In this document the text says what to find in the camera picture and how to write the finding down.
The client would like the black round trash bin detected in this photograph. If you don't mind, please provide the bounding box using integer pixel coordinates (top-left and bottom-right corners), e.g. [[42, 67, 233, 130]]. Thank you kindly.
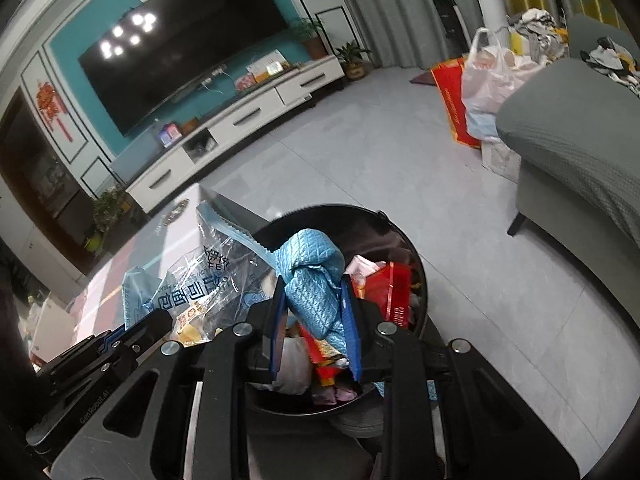
[[245, 203, 430, 436]]

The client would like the blue plastic bag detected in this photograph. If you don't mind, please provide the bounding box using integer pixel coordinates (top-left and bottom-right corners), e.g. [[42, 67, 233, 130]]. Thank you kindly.
[[465, 110, 501, 143]]

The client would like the red yellow snack wrapper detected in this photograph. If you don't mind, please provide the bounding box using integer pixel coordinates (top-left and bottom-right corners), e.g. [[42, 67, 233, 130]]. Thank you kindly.
[[300, 327, 361, 391]]

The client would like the pink wrapper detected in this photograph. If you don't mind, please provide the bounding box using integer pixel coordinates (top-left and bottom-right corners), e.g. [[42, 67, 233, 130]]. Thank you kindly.
[[345, 255, 388, 286]]

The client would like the clothes heap on sofa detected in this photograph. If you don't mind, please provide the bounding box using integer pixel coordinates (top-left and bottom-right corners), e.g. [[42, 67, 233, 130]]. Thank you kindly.
[[580, 37, 640, 96]]

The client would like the red wall ornament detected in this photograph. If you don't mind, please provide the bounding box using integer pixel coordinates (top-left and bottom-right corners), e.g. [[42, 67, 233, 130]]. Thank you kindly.
[[35, 77, 76, 143]]

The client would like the red shopping bag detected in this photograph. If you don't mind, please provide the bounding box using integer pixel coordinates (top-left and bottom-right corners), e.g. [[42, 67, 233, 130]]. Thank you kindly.
[[431, 57, 483, 148]]

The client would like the small potted plant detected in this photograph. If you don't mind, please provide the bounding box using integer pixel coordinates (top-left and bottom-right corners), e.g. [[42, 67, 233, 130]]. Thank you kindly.
[[335, 42, 373, 81]]

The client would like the blue quilted wrapper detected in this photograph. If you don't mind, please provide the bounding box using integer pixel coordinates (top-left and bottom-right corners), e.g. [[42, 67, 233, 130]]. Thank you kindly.
[[274, 229, 351, 356]]

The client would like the white paper roll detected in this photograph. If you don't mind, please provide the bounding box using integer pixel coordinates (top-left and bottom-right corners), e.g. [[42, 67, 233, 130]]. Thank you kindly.
[[474, 0, 508, 48]]

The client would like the clear plastic wrapper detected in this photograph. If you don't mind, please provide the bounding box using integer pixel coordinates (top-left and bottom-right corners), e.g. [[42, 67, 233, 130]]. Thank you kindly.
[[122, 200, 281, 346]]

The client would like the grey sofa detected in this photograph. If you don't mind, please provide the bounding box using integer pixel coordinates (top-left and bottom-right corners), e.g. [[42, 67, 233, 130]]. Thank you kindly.
[[495, 12, 640, 331]]

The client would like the black television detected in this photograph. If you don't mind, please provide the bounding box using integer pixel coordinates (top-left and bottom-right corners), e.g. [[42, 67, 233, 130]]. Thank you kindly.
[[77, 0, 291, 136]]

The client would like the leafy potted plant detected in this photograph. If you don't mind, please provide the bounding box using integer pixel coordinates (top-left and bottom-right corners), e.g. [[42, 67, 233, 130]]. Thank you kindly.
[[82, 185, 136, 256]]

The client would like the tall potted plant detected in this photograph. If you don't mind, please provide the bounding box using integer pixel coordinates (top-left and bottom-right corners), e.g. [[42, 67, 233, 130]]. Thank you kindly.
[[290, 17, 328, 61]]

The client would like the grey curtain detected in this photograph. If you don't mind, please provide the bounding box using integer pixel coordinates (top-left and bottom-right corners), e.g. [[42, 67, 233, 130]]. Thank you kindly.
[[335, 0, 506, 68]]

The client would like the desk calendar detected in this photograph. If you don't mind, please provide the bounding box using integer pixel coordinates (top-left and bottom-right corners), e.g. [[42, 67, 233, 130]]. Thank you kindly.
[[246, 52, 286, 83]]

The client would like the black tower appliance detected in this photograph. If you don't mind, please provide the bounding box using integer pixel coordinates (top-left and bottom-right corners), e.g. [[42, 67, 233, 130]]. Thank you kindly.
[[432, 0, 463, 43]]

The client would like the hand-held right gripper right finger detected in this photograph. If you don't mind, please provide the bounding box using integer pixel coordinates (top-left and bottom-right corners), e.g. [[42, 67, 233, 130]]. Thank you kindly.
[[340, 274, 583, 480]]

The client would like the white cardboard box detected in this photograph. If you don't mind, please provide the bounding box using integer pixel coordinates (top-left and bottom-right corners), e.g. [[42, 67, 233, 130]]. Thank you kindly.
[[480, 137, 523, 181]]

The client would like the large white plastic bag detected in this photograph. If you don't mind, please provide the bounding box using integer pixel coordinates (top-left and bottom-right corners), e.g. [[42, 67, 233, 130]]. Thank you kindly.
[[460, 27, 546, 116]]

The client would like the red cigarette box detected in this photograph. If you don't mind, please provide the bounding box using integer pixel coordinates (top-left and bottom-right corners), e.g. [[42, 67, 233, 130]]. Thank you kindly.
[[357, 260, 416, 331]]

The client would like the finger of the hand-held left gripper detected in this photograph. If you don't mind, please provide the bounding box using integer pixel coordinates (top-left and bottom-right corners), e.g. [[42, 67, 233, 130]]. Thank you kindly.
[[107, 308, 173, 361]]

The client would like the pile of clothes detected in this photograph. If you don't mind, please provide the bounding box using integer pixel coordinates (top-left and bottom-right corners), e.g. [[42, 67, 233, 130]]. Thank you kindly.
[[507, 7, 571, 61]]

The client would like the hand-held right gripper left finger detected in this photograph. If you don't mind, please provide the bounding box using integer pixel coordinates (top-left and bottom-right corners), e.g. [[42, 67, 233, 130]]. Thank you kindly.
[[50, 275, 288, 480]]

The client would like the white television cabinet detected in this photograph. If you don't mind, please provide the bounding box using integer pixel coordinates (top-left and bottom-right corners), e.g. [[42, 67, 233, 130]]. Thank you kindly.
[[112, 55, 346, 216]]

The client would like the dark display cabinet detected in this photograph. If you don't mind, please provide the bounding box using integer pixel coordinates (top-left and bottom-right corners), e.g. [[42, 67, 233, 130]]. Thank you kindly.
[[0, 85, 86, 241]]

